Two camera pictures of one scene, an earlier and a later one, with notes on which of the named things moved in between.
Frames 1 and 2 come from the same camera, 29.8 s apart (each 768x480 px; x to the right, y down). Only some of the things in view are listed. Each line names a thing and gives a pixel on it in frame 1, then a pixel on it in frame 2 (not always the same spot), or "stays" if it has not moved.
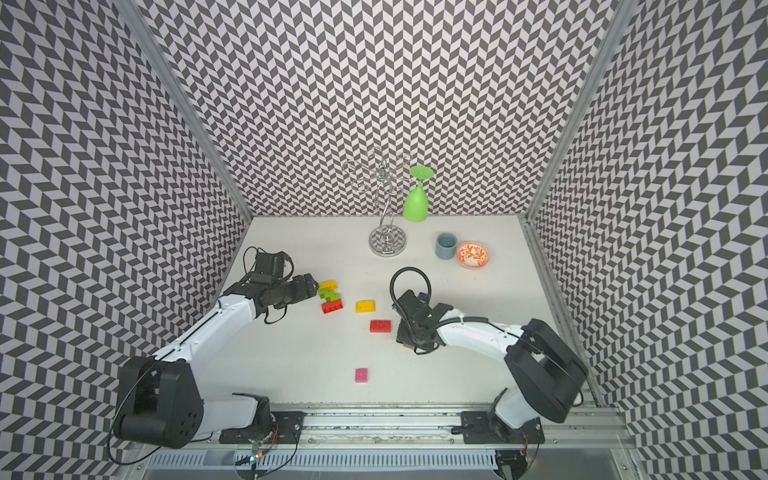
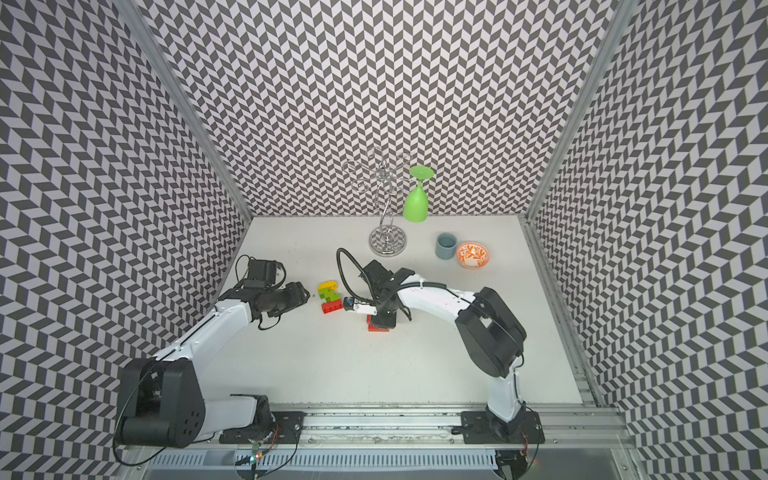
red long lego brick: (332, 306) stays
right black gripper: (402, 337) → (390, 322)
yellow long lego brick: (330, 284) stays
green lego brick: (328, 295) stays
